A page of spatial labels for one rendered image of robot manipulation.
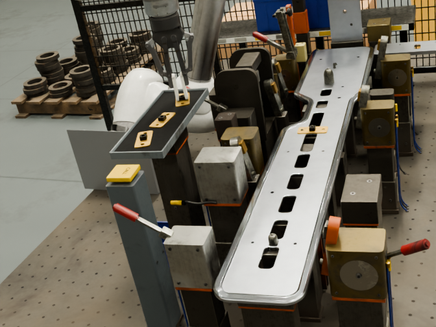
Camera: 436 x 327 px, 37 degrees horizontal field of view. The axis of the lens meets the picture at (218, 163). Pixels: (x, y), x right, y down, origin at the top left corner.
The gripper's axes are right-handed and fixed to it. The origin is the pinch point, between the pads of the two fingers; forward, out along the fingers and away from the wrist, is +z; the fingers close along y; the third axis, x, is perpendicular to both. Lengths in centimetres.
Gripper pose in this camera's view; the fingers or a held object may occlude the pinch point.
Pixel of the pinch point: (180, 86)
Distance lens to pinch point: 178.4
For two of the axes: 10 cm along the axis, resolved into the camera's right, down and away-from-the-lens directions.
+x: -0.5, -4.7, 8.8
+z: 1.7, 8.7, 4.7
